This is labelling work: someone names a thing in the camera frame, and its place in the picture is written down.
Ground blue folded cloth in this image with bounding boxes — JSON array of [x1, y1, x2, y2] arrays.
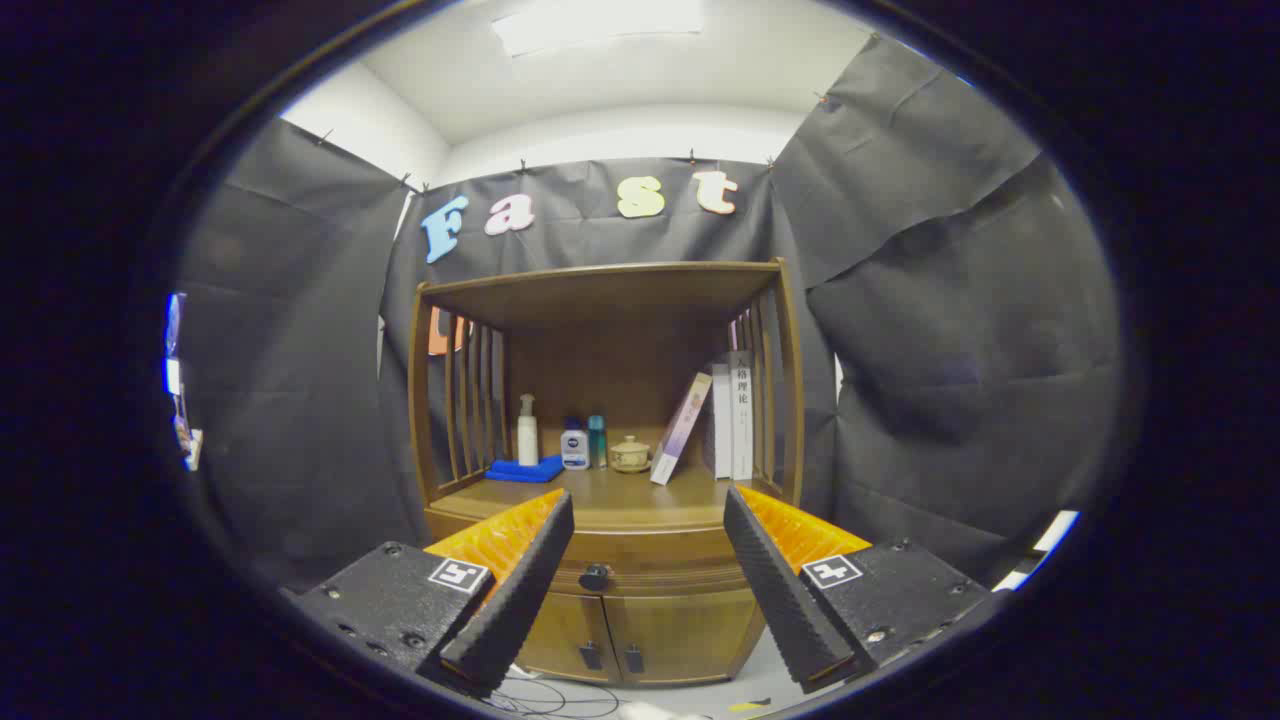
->
[[484, 455, 566, 484]]

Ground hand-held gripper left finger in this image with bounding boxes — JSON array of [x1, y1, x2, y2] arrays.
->
[[285, 488, 577, 699]]

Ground wooden cabinet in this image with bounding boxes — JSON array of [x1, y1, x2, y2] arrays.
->
[[408, 260, 806, 689]]

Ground white book with black characters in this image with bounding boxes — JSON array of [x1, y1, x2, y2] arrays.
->
[[730, 350, 756, 482]]

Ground black floor cables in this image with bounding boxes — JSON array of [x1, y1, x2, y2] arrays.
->
[[480, 665, 621, 719]]

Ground wooden drawer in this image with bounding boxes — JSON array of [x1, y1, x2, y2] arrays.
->
[[430, 525, 761, 598]]

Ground wooden countertop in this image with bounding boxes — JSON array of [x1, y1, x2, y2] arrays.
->
[[428, 462, 801, 531]]

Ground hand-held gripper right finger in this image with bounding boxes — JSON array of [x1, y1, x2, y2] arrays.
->
[[722, 485, 993, 695]]

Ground purple and white book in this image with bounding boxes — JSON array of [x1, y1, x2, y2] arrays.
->
[[650, 372, 714, 487]]

